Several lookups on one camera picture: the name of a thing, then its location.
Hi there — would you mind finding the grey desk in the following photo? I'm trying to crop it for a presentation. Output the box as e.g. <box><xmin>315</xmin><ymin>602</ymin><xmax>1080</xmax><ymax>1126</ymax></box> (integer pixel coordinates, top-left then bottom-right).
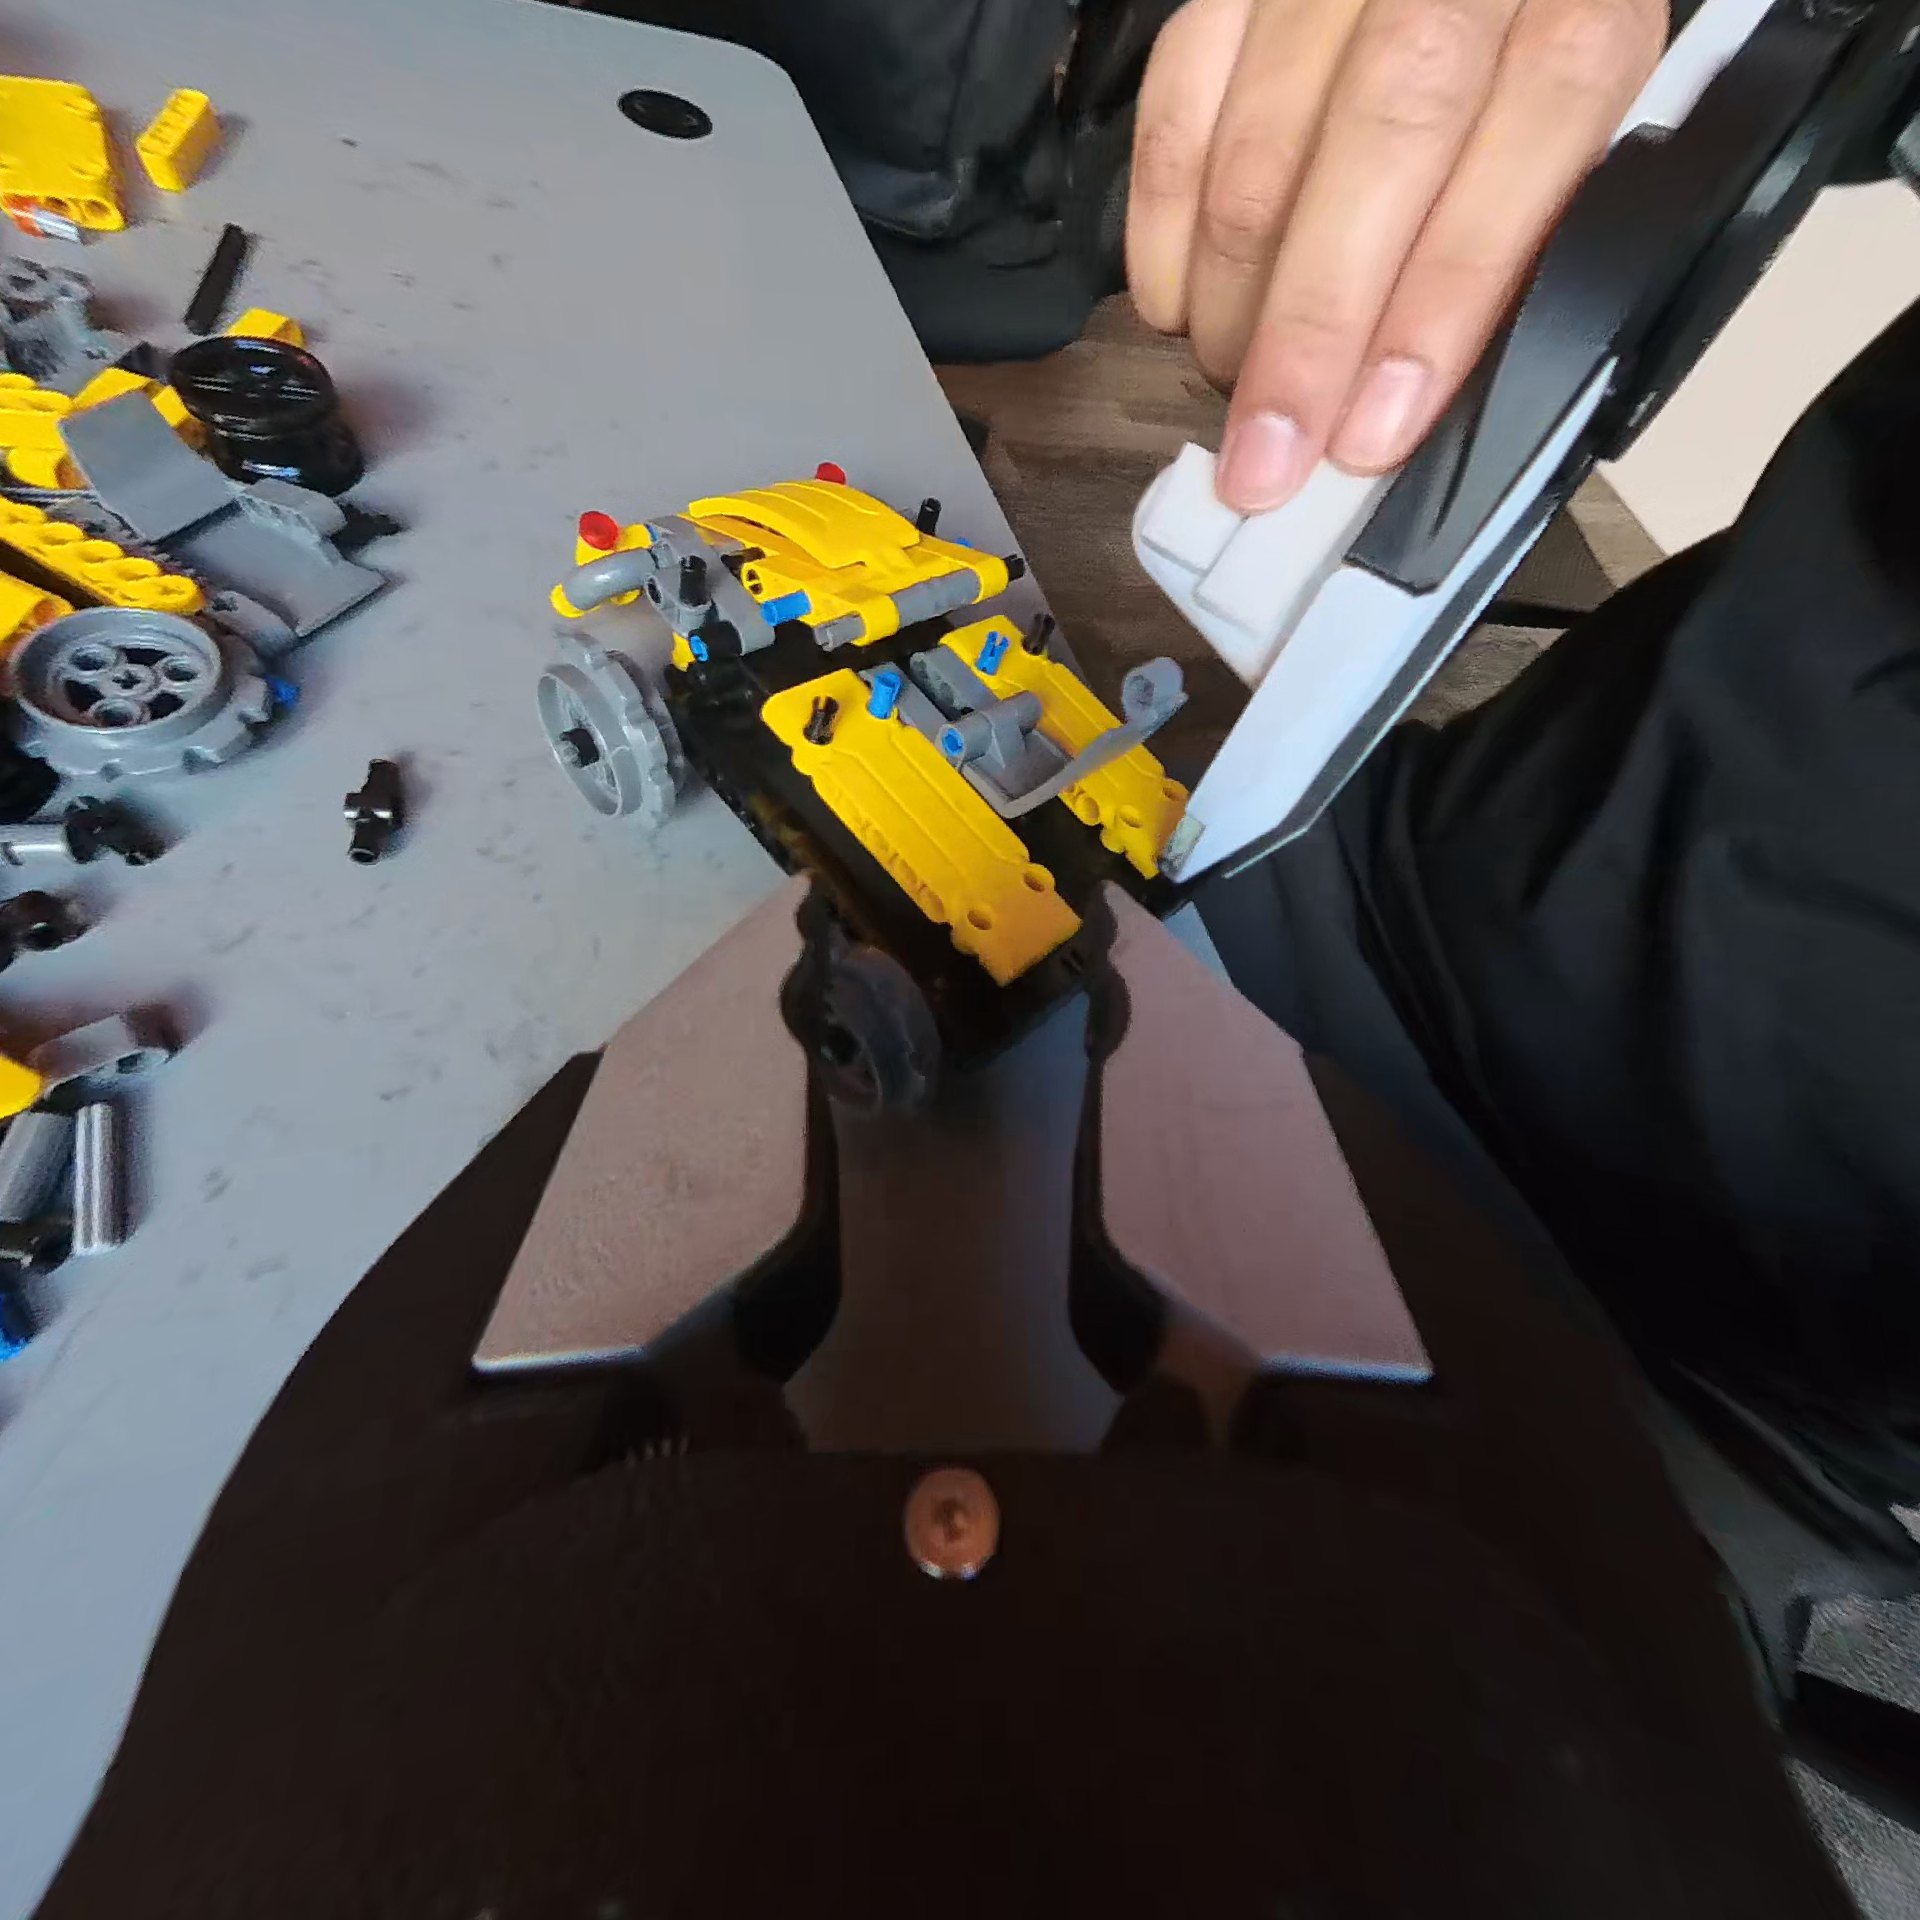
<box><xmin>0</xmin><ymin>0</ymin><xmax>1231</xmax><ymax>1920</ymax></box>

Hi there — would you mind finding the small black brick piece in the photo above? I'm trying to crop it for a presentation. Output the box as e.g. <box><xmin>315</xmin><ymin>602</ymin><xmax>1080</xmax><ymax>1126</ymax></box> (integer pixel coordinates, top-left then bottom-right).
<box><xmin>338</xmin><ymin>757</ymin><xmax>411</xmax><ymax>865</ymax></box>

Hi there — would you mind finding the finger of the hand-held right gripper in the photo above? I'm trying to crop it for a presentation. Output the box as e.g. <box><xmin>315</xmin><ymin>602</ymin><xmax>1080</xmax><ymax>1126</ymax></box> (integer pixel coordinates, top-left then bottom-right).
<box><xmin>1130</xmin><ymin>446</ymin><xmax>1624</xmax><ymax>893</ymax></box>
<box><xmin>1343</xmin><ymin>0</ymin><xmax>1920</xmax><ymax>596</ymax></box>

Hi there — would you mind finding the pile of loose toy bricks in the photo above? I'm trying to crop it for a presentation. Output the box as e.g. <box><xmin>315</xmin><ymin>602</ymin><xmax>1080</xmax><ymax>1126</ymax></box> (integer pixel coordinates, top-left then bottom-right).
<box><xmin>0</xmin><ymin>77</ymin><xmax>403</xmax><ymax>1360</ymax></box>

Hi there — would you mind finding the person's right hand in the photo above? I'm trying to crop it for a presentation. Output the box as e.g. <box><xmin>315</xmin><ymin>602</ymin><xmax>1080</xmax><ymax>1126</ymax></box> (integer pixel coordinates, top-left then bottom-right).
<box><xmin>1124</xmin><ymin>0</ymin><xmax>1673</xmax><ymax>517</ymax></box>

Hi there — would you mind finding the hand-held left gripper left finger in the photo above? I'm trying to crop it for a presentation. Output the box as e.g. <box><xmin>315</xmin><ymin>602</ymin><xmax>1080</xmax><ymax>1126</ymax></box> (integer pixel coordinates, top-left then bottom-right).
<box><xmin>475</xmin><ymin>880</ymin><xmax>830</xmax><ymax>1383</ymax></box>

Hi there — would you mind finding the yellow toy brick vehicle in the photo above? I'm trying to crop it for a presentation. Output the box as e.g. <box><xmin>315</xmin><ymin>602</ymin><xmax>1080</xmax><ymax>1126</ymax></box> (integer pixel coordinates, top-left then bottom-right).
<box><xmin>534</xmin><ymin>462</ymin><xmax>1196</xmax><ymax>1106</ymax></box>

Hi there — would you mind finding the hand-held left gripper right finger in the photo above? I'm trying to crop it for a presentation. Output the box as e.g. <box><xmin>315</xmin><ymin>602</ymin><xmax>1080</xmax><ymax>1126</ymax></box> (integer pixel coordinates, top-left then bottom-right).
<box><xmin>1075</xmin><ymin>887</ymin><xmax>1436</xmax><ymax>1387</ymax></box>

